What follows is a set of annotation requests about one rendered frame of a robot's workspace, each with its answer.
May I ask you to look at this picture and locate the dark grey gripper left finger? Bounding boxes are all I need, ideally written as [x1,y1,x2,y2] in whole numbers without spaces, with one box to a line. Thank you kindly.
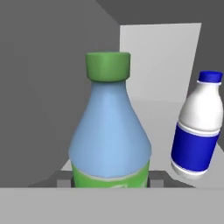
[28,171,74,189]

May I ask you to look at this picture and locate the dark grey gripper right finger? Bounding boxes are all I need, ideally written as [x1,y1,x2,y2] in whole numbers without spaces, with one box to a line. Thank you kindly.
[148,171,196,189]

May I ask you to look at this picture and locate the blue bottle with green cap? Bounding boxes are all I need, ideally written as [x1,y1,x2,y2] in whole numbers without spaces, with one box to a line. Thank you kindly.
[67,52,152,189]

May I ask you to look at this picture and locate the white bottle with blue label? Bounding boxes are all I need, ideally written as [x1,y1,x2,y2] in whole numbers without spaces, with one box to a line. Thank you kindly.
[170,70,224,180]

